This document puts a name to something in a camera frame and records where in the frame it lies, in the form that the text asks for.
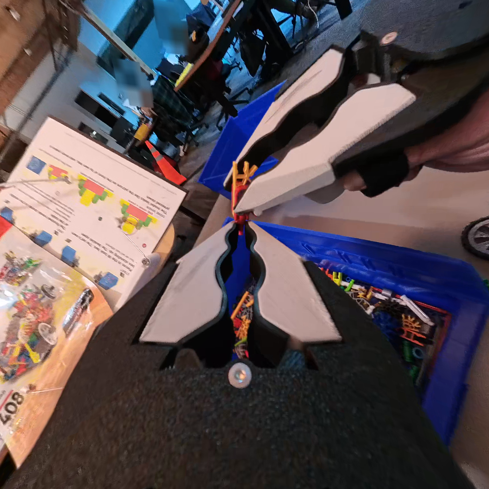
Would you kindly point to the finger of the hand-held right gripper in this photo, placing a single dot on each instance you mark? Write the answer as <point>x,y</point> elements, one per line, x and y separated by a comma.
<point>298,103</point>
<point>321,157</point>

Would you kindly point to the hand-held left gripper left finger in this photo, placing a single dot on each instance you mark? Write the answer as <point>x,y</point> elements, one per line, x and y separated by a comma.
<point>191,298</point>

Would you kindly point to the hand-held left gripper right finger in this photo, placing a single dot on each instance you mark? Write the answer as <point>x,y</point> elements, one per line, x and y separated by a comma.
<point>294,294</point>

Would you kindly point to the red yellow toy construction piece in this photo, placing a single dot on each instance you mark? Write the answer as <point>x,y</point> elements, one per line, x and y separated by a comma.
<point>242,195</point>

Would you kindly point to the person's right hand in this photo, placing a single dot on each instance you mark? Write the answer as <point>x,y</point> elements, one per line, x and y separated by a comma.
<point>458,141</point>

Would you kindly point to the empty blue plastic bin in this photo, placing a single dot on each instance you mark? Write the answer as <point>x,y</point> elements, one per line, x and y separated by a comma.
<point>237,145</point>

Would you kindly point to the pile of colourful toy pieces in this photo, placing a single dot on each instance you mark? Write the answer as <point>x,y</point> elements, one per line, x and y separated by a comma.
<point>390,309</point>

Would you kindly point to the orange traffic cone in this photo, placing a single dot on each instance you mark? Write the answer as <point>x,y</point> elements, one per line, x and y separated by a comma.
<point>164,164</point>

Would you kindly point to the white instruction sheet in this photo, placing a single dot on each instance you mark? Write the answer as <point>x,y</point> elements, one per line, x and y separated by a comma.
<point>84,191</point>

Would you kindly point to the colourful toy package bag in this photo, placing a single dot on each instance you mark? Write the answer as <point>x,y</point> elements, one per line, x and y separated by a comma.
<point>38,328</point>

